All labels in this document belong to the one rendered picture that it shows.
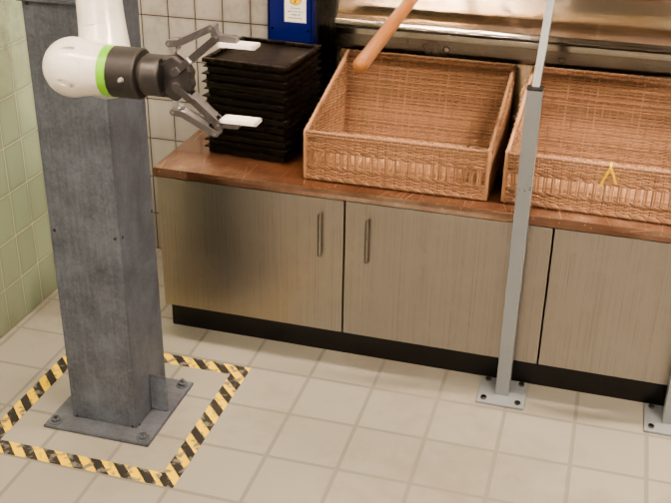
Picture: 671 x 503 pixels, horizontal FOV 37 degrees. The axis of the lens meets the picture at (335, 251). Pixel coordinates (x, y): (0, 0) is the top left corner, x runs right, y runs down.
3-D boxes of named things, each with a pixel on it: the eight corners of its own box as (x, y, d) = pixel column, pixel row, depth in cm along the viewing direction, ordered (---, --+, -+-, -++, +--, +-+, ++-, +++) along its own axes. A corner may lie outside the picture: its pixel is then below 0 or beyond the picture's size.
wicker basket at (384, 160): (343, 127, 339) (345, 47, 327) (510, 146, 325) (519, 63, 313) (300, 179, 297) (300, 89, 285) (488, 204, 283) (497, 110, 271)
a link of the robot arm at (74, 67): (28, 93, 179) (32, 31, 178) (64, 96, 191) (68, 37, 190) (99, 101, 176) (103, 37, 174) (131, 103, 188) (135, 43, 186)
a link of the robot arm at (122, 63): (104, 105, 178) (99, 54, 174) (133, 86, 188) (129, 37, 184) (135, 108, 176) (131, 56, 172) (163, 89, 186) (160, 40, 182)
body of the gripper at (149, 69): (153, 45, 180) (200, 50, 178) (156, 91, 184) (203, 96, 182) (134, 56, 174) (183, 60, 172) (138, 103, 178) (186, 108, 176)
